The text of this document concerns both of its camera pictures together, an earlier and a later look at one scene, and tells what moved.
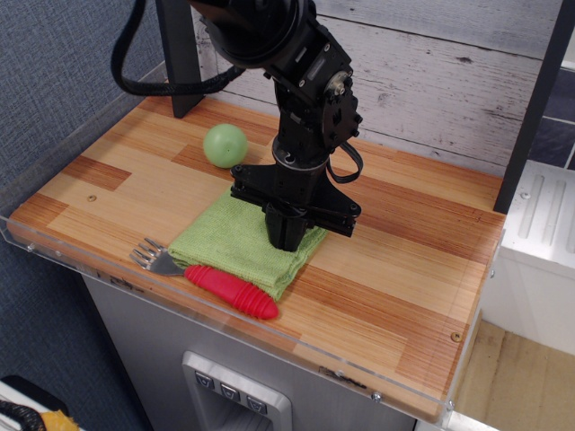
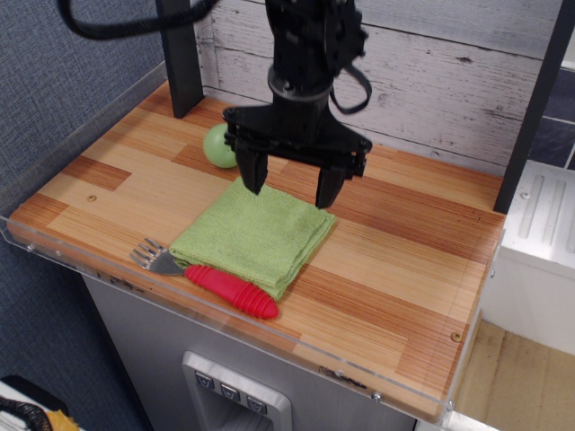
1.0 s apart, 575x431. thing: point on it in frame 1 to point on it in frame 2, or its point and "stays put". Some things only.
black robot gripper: x=309 y=189 to x=298 y=126
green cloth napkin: x=231 y=234 stays put
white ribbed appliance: x=531 y=290 stays put
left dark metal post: x=181 y=51 stays put
